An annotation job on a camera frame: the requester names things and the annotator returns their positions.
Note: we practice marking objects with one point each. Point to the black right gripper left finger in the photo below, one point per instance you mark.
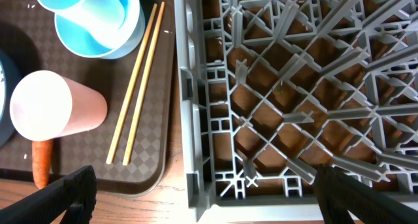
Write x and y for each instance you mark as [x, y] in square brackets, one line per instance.
[73, 196]

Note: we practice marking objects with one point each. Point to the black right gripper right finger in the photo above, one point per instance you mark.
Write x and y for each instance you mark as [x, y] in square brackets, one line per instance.
[339, 196]

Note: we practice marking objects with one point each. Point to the pink plastic cup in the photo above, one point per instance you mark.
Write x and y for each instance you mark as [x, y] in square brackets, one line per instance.
[45, 105]

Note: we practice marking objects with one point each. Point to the wooden chopstick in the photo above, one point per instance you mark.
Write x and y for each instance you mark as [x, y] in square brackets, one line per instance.
[142, 88]
[130, 89]

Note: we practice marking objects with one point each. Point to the light blue bowl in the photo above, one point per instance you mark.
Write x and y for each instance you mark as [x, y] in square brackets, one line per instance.
[79, 41]

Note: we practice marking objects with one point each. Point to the light blue cup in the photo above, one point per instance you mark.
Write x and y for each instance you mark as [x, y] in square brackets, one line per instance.
[100, 17]

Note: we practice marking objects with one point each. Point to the grey dishwasher rack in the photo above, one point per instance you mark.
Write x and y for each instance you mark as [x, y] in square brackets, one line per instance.
[272, 89]

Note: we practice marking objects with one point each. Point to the orange carrot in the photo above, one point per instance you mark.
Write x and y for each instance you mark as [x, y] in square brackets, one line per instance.
[41, 161]

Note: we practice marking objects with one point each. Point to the dark blue plate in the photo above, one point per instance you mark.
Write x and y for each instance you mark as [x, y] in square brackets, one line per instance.
[10, 76]

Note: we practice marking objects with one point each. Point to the dark brown serving tray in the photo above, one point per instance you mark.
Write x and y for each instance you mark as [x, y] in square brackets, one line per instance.
[28, 36]

